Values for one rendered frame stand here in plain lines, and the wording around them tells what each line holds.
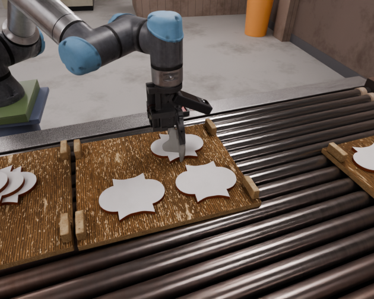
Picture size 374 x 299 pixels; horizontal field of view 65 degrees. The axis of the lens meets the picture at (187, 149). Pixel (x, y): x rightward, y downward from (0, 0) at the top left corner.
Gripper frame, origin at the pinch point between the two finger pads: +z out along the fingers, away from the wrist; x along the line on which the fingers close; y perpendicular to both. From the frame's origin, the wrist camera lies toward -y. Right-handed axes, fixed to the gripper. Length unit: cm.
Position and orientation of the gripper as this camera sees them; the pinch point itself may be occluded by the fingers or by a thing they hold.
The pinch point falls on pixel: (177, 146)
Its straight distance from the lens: 83.8
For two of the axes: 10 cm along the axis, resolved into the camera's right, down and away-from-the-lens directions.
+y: -9.6, 1.8, -2.4
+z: -0.1, 7.8, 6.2
